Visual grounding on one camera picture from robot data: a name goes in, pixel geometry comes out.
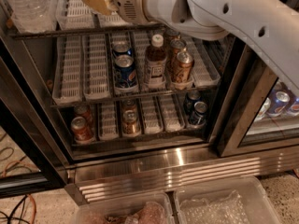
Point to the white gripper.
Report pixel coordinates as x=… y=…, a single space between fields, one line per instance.
x=131 y=10

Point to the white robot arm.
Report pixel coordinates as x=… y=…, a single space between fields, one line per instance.
x=269 y=27

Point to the clear water bottle left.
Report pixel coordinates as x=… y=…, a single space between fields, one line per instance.
x=34 y=16

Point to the brown tea bottle white cap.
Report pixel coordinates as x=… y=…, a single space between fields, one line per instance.
x=155 y=60

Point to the open fridge glass door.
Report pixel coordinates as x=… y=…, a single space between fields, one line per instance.
x=26 y=116

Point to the stainless fridge base grille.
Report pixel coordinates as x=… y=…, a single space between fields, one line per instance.
x=170 y=169

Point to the closed right fridge door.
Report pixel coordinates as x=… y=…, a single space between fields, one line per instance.
x=249 y=128

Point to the blue pepsi can rear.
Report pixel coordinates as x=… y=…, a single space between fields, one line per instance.
x=119 y=49

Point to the orange-gold can rear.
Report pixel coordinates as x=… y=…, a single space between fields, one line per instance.
x=169 y=35

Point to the orange-gold can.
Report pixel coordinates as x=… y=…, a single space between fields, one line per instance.
x=182 y=67
x=175 y=46
x=169 y=35

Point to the blue pepsi can front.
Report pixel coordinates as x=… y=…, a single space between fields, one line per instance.
x=125 y=75

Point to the orange-gold can middle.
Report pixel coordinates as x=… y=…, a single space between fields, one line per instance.
x=175 y=46

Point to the orange-gold can front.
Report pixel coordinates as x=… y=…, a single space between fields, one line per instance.
x=182 y=67

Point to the bronze can rear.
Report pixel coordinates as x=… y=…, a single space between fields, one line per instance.
x=128 y=105

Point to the bronze can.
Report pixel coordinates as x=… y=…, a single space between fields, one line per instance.
x=128 y=105
x=130 y=122

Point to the red can rear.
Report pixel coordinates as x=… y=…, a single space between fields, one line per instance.
x=85 y=112

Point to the red can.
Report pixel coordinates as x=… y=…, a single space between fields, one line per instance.
x=85 y=112
x=81 y=130

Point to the bronze can front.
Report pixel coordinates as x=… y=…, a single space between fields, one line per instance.
x=130 y=122

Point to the dark blue can rear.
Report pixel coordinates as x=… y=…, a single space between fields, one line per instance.
x=191 y=98

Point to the dark blue can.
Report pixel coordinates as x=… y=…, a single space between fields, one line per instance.
x=198 y=114
x=191 y=98

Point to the red can front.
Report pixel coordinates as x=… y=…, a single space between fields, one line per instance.
x=81 y=130

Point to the dark blue can front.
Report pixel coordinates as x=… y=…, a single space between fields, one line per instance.
x=198 y=114

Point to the blue pepsi can behind glass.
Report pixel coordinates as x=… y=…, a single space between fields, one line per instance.
x=279 y=100

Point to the clear bin with pink bags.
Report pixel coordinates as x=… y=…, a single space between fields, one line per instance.
x=145 y=208

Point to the clear bin with bubble wrap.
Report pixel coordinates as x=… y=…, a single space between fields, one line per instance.
x=240 y=200

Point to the top wire shelf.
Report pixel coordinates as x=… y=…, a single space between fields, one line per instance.
x=93 y=31

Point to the wire shelf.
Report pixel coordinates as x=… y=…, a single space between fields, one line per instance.
x=93 y=31
x=170 y=89

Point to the middle wire shelf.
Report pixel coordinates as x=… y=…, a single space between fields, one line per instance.
x=170 y=89

